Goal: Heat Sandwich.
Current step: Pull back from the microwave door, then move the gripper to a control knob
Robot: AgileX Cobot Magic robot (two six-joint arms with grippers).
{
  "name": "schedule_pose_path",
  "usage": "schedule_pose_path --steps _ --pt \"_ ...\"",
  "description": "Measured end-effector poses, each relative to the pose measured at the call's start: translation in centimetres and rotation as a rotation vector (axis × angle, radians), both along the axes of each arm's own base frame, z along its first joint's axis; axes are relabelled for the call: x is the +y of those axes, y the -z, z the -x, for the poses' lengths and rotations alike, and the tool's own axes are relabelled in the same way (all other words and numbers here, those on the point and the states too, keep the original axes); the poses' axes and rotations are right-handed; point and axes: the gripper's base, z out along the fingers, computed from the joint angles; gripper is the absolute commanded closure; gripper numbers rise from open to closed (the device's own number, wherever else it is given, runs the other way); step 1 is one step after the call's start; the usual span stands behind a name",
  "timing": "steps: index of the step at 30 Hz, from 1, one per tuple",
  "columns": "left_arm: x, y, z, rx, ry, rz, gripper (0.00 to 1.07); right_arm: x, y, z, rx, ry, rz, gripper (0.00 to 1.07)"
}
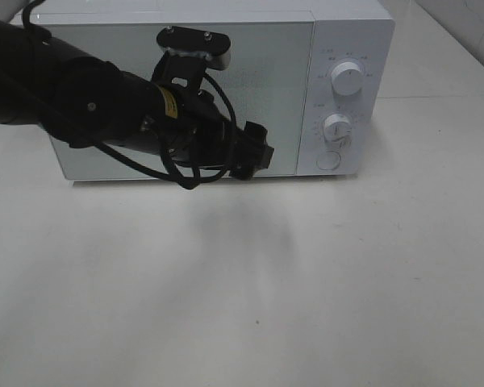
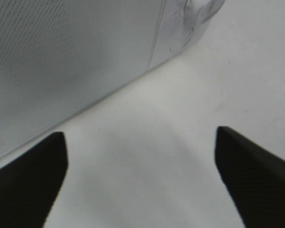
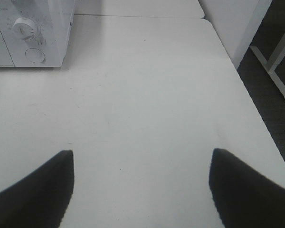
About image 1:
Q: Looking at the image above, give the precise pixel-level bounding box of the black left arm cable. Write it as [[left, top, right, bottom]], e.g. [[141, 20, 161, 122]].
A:
[[22, 0, 239, 191]]

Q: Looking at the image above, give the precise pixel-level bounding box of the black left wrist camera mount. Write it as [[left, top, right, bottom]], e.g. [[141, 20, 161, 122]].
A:
[[151, 26, 232, 90]]

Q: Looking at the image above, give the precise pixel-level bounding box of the white microwave door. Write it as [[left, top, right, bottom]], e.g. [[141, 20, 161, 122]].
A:
[[49, 23, 313, 177]]

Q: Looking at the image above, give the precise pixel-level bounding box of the white timer knob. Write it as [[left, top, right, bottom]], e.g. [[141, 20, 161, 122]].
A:
[[323, 114, 353, 142]]

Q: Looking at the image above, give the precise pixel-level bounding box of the round door release button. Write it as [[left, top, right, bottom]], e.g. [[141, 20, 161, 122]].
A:
[[316, 151, 341, 171]]

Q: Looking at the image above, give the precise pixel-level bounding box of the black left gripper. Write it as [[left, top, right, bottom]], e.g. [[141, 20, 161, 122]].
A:
[[161, 86, 274, 180]]

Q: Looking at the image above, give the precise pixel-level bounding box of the white upper microwave knob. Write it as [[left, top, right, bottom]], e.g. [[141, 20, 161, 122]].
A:
[[330, 59, 364, 97]]

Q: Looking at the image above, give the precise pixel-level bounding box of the white microwave oven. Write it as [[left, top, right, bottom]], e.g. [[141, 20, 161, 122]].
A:
[[31, 1, 394, 177]]

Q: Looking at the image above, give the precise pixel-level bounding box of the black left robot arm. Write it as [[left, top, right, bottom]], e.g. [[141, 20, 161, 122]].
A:
[[0, 19, 273, 189]]

